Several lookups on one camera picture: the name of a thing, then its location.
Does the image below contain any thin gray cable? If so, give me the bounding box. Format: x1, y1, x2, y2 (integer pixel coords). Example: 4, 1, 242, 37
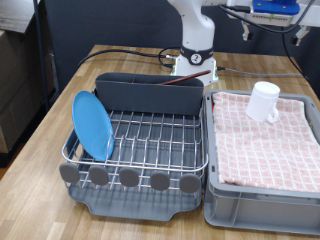
215, 65, 306, 78

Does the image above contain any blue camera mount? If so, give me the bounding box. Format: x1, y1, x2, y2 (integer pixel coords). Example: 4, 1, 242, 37
252, 0, 301, 16

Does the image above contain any reddish brown wooden spoon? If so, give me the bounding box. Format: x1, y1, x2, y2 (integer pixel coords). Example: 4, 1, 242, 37
156, 69, 212, 86

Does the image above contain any pink checked dish towel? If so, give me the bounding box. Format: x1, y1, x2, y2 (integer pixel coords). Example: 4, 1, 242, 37
211, 91, 320, 194

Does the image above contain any metal wire dish rack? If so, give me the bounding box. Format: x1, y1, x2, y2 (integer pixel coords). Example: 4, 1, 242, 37
61, 88, 209, 198

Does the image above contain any dark wooden shelf board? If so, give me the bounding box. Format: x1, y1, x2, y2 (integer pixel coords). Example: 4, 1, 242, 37
0, 0, 41, 34

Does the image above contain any gray plastic drain tray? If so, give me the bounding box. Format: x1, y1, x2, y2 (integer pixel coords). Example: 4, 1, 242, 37
63, 88, 205, 222

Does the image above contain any blue plastic plate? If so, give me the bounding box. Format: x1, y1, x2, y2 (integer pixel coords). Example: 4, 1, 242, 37
71, 90, 115, 162

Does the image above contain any black metal pole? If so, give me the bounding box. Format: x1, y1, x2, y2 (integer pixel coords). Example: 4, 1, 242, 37
32, 0, 51, 113

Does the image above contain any white mug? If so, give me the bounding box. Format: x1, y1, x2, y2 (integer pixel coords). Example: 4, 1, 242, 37
245, 81, 282, 124

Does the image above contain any dark fabric partition panel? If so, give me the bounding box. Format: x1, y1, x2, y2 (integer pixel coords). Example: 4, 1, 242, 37
43, 0, 320, 98

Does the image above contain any gray plastic crate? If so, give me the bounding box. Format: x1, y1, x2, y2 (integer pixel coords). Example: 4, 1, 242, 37
203, 88, 320, 236

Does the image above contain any cardboard box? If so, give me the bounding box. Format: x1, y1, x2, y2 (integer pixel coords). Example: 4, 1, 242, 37
0, 29, 56, 154

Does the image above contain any black camera cable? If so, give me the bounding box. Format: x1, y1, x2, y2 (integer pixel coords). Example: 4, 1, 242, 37
218, 0, 316, 82

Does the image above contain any black power cable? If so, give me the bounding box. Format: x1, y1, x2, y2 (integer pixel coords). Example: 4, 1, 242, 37
77, 46, 183, 69

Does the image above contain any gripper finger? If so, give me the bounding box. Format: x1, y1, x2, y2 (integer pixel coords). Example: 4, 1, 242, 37
242, 22, 253, 42
289, 25, 312, 47

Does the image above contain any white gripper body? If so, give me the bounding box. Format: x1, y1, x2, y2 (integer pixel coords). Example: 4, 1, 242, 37
226, 0, 320, 33

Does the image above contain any dark gray cutlery holder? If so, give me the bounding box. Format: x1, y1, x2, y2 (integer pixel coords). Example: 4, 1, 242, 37
94, 72, 205, 117

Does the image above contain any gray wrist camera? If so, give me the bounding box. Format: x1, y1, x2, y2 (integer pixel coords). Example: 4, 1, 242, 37
248, 12, 298, 28

